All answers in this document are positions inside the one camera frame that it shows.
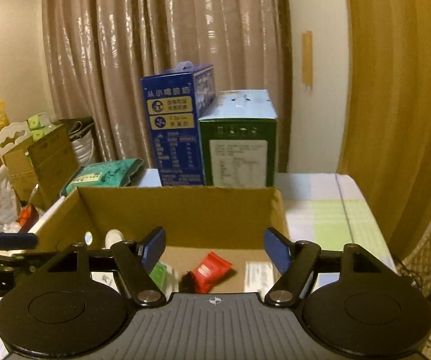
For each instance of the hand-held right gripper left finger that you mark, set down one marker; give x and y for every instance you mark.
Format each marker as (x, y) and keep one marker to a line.
(155, 247)

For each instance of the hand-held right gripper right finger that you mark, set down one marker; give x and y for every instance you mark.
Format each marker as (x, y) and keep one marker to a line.
(275, 249)

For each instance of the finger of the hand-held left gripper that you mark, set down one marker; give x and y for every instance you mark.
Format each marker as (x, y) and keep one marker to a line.
(9, 263)
(14, 240)

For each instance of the wide white medicine box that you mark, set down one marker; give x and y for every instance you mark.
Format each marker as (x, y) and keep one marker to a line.
(260, 277)

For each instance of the green medicine box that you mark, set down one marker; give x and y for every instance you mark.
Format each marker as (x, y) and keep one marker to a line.
(163, 279)

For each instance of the white speckled spoon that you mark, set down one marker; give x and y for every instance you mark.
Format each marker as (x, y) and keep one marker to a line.
(113, 239)

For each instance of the small dark packet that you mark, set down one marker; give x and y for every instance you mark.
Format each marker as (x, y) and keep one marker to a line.
(187, 281)

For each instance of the large cardboard box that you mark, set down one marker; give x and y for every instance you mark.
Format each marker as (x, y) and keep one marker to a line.
(208, 217)

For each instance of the red snack packet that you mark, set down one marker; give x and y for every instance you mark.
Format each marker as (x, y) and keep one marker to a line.
(211, 272)

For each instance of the slim white medicine box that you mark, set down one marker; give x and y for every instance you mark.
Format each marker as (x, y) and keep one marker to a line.
(104, 283)

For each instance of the desktop with checked cloth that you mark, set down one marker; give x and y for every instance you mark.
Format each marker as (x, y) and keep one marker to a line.
(331, 213)

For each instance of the small brown cardboard carton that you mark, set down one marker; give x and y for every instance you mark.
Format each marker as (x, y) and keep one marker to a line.
(18, 174)

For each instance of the tall brown cardboard carton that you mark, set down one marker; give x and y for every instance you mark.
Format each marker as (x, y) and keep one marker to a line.
(52, 165)

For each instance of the green tea packet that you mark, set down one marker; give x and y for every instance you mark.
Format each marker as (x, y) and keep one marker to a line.
(103, 176)

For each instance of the green milk carton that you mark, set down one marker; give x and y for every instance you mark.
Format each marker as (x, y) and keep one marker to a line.
(238, 150)

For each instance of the green tissue packets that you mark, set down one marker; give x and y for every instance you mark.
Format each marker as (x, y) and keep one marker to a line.
(39, 125)

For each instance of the tall blue milk carton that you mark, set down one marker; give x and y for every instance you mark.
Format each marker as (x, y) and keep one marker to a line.
(174, 127)

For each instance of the golden curtain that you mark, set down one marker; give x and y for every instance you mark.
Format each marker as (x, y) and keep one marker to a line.
(399, 82)

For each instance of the beige shiny curtain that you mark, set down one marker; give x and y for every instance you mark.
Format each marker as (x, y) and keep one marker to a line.
(163, 26)

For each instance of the wooden wall strip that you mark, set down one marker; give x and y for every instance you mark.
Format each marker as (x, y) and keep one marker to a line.
(307, 60)

